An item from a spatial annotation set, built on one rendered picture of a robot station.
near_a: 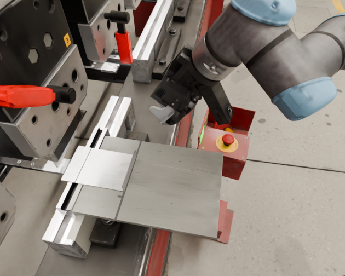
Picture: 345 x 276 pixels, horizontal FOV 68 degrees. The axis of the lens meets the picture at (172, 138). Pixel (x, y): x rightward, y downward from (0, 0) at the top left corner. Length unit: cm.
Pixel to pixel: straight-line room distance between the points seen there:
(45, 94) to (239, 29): 25
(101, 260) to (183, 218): 21
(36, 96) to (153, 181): 31
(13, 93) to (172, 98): 32
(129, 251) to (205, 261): 93
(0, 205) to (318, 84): 39
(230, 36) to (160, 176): 29
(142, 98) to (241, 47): 52
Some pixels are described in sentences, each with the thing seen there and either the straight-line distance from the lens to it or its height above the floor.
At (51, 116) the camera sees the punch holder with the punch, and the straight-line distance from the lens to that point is 35.
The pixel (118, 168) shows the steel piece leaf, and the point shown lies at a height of 100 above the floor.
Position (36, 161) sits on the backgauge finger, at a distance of 60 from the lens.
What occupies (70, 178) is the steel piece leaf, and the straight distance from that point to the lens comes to 55.
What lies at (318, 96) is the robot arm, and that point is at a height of 122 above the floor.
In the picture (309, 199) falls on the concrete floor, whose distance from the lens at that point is 180.
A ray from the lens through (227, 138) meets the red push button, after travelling 83.
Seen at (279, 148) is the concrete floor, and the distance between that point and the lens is 194.
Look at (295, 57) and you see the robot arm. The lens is 38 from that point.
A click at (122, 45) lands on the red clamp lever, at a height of 120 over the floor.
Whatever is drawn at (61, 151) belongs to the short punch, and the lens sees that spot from 45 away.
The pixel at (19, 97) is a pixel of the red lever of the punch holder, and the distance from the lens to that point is 24.
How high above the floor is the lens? 145
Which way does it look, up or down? 52 degrees down
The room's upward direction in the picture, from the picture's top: straight up
